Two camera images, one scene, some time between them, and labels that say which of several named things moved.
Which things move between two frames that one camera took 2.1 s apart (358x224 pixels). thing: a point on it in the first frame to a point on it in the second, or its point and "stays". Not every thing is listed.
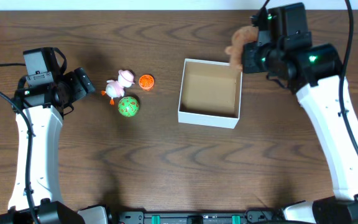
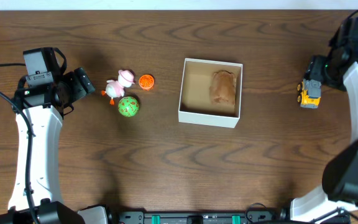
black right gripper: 252,50 to 313,71
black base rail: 197,217 stays
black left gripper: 84,81 stays
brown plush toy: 247,33 to 222,88
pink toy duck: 115,88 stays
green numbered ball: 128,106 stays
